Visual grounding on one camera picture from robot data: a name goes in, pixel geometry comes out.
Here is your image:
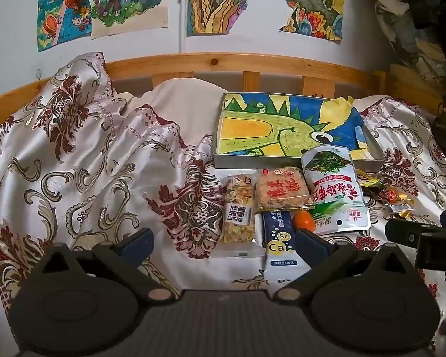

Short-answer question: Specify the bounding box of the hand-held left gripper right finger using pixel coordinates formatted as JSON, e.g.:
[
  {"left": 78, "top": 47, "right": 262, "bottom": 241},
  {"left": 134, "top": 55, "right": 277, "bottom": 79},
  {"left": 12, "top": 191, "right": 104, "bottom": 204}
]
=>
[{"left": 273, "top": 228, "right": 417, "bottom": 303}]

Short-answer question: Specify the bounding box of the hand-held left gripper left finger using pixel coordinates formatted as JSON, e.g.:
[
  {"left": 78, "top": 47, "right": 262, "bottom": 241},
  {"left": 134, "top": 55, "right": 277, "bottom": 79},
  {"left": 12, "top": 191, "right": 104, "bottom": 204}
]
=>
[{"left": 33, "top": 228, "right": 181, "bottom": 303}]

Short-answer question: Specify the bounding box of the small orange tangerine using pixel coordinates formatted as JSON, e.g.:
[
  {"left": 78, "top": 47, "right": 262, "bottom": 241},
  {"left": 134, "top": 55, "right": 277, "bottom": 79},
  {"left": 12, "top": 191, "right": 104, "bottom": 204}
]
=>
[{"left": 293, "top": 210, "right": 316, "bottom": 232}]

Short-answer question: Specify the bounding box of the blue white stick packet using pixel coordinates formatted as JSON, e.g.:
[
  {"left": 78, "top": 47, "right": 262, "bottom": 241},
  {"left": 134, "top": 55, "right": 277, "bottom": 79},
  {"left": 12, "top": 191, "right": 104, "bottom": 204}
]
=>
[{"left": 256, "top": 210, "right": 311, "bottom": 292}]

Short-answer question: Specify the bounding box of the orange red snack packet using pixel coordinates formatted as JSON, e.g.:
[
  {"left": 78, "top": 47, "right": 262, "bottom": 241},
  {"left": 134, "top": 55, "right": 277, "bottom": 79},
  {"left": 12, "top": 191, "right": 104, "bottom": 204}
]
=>
[{"left": 379, "top": 186, "right": 415, "bottom": 212}]

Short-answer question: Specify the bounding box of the rice cracker packet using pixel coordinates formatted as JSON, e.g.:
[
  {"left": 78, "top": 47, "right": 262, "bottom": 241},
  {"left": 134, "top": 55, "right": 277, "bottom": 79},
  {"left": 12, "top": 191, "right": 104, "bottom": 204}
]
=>
[{"left": 256, "top": 167, "right": 315, "bottom": 212}]

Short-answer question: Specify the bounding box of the yellow green snack packet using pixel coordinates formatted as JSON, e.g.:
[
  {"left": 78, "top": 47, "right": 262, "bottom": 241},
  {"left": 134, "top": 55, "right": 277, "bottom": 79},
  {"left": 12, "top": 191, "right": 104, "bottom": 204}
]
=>
[{"left": 355, "top": 169, "right": 385, "bottom": 191}]

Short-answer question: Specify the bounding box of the white green pouch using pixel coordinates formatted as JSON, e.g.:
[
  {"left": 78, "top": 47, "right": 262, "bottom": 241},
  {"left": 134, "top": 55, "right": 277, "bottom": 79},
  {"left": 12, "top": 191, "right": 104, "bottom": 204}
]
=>
[{"left": 301, "top": 145, "right": 371, "bottom": 236}]

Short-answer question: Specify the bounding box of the clear nut bar packet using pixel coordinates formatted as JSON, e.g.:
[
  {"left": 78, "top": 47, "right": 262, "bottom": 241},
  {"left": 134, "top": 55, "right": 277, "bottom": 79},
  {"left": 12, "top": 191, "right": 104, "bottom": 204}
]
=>
[{"left": 223, "top": 176, "right": 256, "bottom": 244}]

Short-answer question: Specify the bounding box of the metal tray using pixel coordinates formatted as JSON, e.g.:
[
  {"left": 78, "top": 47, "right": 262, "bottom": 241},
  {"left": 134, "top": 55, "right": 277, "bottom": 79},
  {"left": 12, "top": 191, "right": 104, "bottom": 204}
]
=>
[{"left": 213, "top": 92, "right": 385, "bottom": 173}]

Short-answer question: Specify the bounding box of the floral satin blanket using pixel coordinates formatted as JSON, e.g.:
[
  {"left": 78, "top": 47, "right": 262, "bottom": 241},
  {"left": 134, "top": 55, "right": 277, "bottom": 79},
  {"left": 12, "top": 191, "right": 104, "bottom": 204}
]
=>
[{"left": 0, "top": 52, "right": 446, "bottom": 357}]

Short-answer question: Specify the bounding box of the dinosaur drawing paper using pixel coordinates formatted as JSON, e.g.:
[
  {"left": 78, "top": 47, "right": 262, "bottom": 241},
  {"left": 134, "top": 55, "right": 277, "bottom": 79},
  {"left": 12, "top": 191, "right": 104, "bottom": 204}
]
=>
[{"left": 219, "top": 94, "right": 368, "bottom": 157}]

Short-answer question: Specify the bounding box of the grey patterned hanging cloth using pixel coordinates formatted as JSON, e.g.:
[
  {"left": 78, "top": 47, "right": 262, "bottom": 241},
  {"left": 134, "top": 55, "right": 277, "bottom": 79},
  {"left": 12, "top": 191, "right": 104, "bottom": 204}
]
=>
[{"left": 362, "top": 0, "right": 446, "bottom": 82}]

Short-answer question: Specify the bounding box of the wooden bed side frame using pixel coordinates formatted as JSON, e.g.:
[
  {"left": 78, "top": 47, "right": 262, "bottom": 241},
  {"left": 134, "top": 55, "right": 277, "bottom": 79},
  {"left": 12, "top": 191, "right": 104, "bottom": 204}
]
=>
[{"left": 373, "top": 63, "right": 446, "bottom": 114}]

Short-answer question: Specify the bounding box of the white wall pipe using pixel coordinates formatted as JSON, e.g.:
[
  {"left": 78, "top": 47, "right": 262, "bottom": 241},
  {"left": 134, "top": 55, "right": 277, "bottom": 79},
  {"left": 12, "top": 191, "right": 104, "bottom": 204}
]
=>
[{"left": 178, "top": 0, "right": 189, "bottom": 54}]

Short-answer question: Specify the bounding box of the landscape flower wall drawing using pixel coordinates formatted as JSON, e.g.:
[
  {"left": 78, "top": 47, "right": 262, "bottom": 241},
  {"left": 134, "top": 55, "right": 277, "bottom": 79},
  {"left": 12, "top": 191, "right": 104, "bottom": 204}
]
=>
[{"left": 275, "top": 0, "right": 344, "bottom": 43}]

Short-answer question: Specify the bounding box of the green-haired figure wall drawing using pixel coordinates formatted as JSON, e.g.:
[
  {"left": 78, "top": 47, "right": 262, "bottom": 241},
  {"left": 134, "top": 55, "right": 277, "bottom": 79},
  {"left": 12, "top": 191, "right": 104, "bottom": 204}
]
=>
[{"left": 91, "top": 0, "right": 169, "bottom": 40}]

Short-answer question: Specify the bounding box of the orange-haired figure wall drawing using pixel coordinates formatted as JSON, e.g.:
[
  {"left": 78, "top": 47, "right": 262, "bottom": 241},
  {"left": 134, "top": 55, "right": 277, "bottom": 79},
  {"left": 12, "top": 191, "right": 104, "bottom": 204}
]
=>
[{"left": 37, "top": 0, "right": 97, "bottom": 53}]

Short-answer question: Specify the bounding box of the wavy striped wall drawing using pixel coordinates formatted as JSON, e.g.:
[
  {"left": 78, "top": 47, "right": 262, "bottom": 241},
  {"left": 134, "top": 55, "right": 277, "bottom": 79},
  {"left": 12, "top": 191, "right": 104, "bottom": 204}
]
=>
[{"left": 187, "top": 0, "right": 276, "bottom": 38}]

